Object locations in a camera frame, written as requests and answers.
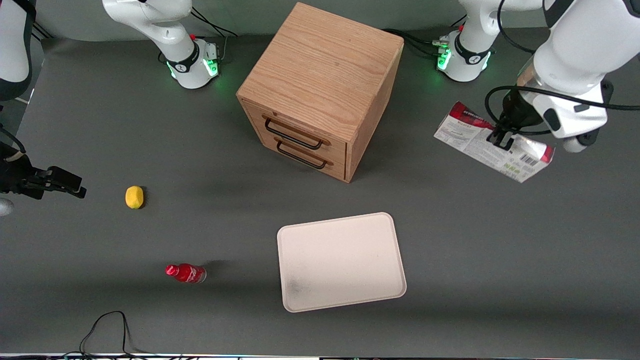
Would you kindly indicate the yellow lemon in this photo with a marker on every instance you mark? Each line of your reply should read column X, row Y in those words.
column 134, row 197

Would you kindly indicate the wooden drawer cabinet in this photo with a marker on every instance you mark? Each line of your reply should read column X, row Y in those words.
column 320, row 65

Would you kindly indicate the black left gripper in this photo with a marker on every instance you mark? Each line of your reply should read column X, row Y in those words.
column 520, row 113

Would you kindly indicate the left wrist camera and bracket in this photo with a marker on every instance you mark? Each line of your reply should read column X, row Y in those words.
column 580, row 142

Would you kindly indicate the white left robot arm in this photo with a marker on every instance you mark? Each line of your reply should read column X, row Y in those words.
column 585, row 45

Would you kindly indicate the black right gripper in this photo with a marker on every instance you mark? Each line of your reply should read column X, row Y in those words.
column 14, row 176

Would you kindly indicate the beige plastic tray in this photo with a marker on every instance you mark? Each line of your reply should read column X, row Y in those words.
column 340, row 262

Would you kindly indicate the red cola bottle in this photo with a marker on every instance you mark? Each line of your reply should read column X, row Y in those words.
column 187, row 273

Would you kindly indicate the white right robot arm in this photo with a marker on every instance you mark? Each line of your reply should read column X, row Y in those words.
column 175, row 30

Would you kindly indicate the red cookie box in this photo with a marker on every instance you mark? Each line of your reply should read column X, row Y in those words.
column 470, row 137

